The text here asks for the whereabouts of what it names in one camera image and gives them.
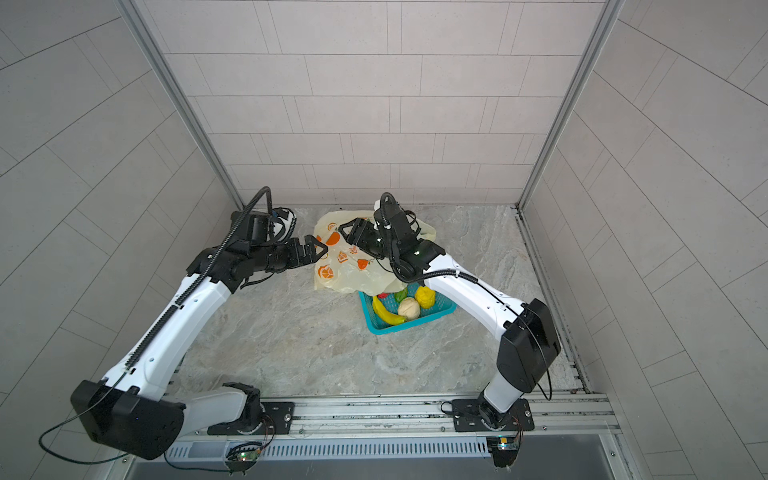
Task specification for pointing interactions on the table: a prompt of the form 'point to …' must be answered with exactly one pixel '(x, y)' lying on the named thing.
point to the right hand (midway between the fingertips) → (344, 234)
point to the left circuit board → (242, 457)
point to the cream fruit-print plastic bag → (345, 267)
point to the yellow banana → (383, 313)
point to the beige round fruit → (409, 308)
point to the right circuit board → (503, 449)
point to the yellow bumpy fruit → (426, 297)
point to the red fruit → (383, 295)
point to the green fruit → (402, 294)
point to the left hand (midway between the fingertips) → (323, 248)
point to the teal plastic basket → (379, 325)
